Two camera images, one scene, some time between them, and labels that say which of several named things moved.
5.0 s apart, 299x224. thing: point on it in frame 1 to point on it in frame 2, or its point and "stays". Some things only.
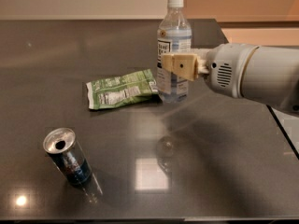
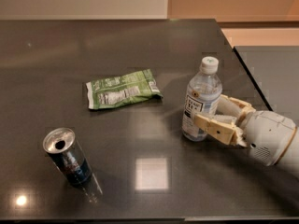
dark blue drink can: (60, 144) stays
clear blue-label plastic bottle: (174, 36) to (202, 95)
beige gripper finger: (185, 63) to (227, 133)
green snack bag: (121, 89) stays
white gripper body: (224, 69) to (268, 135)
